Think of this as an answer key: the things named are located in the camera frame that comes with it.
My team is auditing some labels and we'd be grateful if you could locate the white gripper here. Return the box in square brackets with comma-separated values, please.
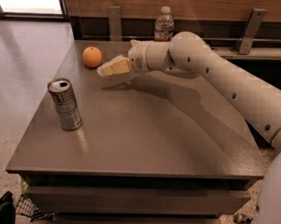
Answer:
[96, 40, 151, 77]

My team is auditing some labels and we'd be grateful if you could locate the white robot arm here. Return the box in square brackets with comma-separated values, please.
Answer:
[97, 32, 281, 224]

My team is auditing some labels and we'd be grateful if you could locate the orange fruit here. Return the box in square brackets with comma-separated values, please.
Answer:
[82, 47, 103, 68]

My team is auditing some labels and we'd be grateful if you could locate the clear plastic water bottle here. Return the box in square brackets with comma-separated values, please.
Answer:
[154, 7, 175, 41]

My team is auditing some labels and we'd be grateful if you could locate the silver drink can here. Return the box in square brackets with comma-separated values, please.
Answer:
[48, 77, 82, 132]

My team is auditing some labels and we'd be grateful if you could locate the grey drawer table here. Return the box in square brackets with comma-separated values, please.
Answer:
[7, 41, 266, 224]

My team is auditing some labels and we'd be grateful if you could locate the bright window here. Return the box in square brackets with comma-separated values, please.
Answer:
[0, 0, 63, 15]

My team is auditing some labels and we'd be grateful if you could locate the grey side shelf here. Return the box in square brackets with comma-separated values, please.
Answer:
[213, 48, 281, 61]

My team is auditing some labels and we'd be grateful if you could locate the black bag on floor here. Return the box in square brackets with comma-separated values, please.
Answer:
[0, 191, 16, 224]

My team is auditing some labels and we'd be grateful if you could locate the black white striped tool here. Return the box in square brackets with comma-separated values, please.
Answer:
[233, 213, 253, 224]

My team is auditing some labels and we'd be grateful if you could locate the left metal wall bracket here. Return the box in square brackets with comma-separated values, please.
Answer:
[107, 6, 122, 41]

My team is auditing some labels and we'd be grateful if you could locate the metal wall bracket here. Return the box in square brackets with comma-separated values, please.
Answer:
[107, 6, 122, 41]
[235, 7, 266, 55]

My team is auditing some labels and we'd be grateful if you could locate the right metal wall bracket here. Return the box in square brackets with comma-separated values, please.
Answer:
[235, 7, 266, 55]

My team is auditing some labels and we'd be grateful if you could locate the black wire basket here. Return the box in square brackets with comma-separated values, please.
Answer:
[16, 195, 54, 222]

